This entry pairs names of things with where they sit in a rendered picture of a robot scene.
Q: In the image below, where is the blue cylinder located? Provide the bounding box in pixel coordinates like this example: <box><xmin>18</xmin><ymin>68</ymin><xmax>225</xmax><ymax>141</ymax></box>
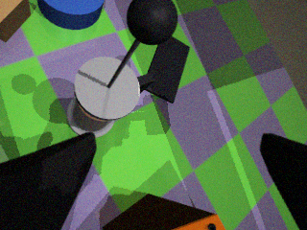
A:
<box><xmin>37</xmin><ymin>0</ymin><xmax>105</xmax><ymax>30</ymax></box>

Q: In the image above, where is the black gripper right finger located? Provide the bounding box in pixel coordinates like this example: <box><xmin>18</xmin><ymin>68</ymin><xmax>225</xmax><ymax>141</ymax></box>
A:
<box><xmin>260</xmin><ymin>133</ymin><xmax>307</xmax><ymax>230</ymax></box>

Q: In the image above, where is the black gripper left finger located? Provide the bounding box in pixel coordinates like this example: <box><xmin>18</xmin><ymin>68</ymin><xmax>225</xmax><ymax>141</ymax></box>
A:
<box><xmin>0</xmin><ymin>132</ymin><xmax>97</xmax><ymax>230</ymax></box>

